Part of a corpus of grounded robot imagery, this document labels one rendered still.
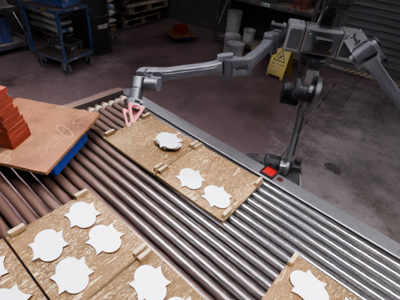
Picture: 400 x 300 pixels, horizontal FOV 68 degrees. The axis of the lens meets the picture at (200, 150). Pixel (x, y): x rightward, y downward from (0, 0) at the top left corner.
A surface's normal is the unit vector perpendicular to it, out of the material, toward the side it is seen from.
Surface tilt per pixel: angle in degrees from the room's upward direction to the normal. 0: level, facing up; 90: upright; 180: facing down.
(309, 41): 90
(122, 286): 0
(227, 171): 0
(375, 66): 87
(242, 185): 0
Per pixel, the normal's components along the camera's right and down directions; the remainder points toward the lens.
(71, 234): 0.09, -0.78
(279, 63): -0.58, 0.26
